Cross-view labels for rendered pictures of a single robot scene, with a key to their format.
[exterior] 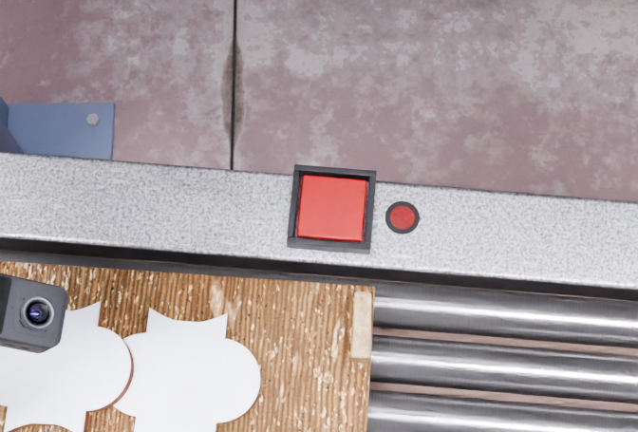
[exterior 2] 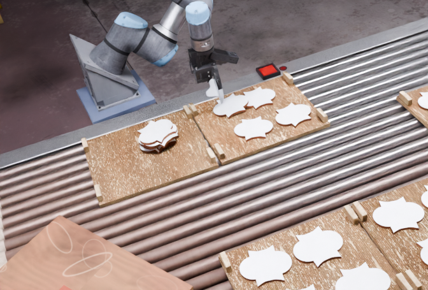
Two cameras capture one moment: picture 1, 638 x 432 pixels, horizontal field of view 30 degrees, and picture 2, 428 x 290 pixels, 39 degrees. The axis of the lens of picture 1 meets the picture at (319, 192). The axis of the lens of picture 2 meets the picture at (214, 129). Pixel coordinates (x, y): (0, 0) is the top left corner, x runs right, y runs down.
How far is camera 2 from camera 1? 1.73 m
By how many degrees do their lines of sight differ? 34
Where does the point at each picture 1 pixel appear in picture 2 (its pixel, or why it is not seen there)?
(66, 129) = not seen: hidden behind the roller
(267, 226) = (256, 79)
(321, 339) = (281, 84)
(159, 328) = (248, 94)
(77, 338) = (232, 99)
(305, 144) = not seen: hidden behind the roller
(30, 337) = (234, 56)
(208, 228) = (244, 84)
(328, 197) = (266, 69)
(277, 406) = (280, 95)
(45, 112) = not seen: hidden behind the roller
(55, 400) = (235, 108)
